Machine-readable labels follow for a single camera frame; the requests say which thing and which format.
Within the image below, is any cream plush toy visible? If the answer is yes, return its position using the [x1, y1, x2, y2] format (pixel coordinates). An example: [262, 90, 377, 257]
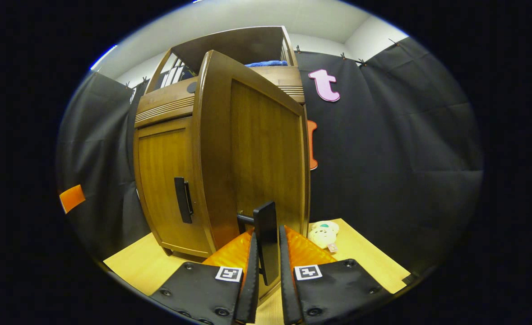
[308, 220, 340, 253]

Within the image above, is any black backdrop cloth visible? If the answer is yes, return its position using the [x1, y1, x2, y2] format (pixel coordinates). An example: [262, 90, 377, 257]
[56, 37, 484, 274]

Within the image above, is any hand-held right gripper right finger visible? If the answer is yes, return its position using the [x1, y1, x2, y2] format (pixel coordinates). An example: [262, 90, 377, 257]
[278, 225, 393, 325]

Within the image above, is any wooden shoe cabinet door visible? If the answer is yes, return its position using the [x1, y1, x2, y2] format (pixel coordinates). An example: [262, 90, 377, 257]
[134, 116, 214, 258]
[193, 50, 311, 303]

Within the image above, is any wooden double-door shoe cabinet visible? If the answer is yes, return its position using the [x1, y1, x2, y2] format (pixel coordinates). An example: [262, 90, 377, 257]
[133, 26, 306, 258]

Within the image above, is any blue folded cloth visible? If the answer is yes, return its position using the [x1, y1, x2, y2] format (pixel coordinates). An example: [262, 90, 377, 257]
[245, 60, 289, 68]

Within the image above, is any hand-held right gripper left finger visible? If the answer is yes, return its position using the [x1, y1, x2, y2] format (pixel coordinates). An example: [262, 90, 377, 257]
[150, 228, 260, 325]

